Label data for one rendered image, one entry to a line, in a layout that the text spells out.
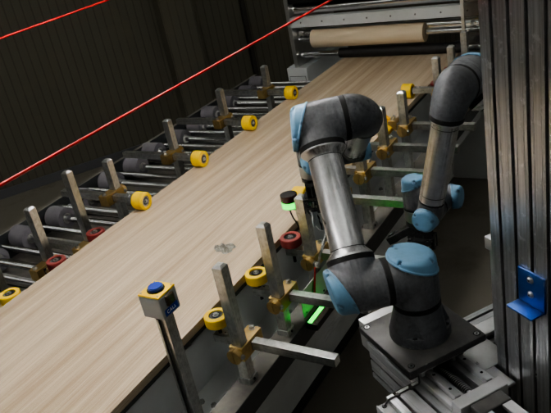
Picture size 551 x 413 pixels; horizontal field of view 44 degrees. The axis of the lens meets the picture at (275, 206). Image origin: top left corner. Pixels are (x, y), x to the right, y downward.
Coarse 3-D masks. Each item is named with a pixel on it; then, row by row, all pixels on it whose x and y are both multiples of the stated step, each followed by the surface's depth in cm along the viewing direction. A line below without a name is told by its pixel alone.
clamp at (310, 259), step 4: (316, 240) 254; (316, 244) 251; (320, 244) 251; (320, 248) 248; (328, 248) 252; (316, 252) 246; (304, 256) 245; (308, 256) 244; (312, 256) 244; (316, 256) 245; (304, 260) 243; (308, 260) 243; (312, 260) 244; (316, 260) 245; (320, 260) 247; (304, 264) 244; (308, 264) 243; (312, 264) 243; (304, 268) 245; (308, 268) 244; (312, 268) 243
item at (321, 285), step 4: (324, 268) 251; (320, 272) 248; (316, 276) 246; (320, 276) 248; (312, 280) 244; (316, 280) 246; (320, 280) 249; (324, 280) 252; (308, 284) 241; (316, 284) 247; (320, 284) 249; (324, 284) 252; (304, 288) 239; (308, 288) 242; (316, 288) 247; (320, 288) 249; (324, 288) 252; (316, 292) 247; (320, 292) 249; (324, 292) 252; (304, 304) 240; (304, 308) 240; (308, 308) 243; (304, 312) 240; (308, 312) 243; (304, 316) 240
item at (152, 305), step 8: (144, 288) 176; (168, 288) 174; (144, 296) 173; (152, 296) 172; (160, 296) 171; (176, 296) 177; (144, 304) 174; (152, 304) 173; (160, 304) 172; (144, 312) 176; (152, 312) 175; (160, 312) 173
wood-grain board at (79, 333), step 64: (384, 64) 435; (256, 128) 371; (192, 192) 309; (256, 192) 296; (128, 256) 264; (192, 256) 254; (256, 256) 245; (0, 320) 239; (64, 320) 231; (128, 320) 223; (192, 320) 216; (0, 384) 205; (64, 384) 199; (128, 384) 194
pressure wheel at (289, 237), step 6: (282, 234) 255; (288, 234) 255; (294, 234) 254; (300, 234) 253; (282, 240) 251; (288, 240) 250; (294, 240) 250; (300, 240) 252; (282, 246) 252; (288, 246) 250; (294, 246) 250; (294, 258) 256
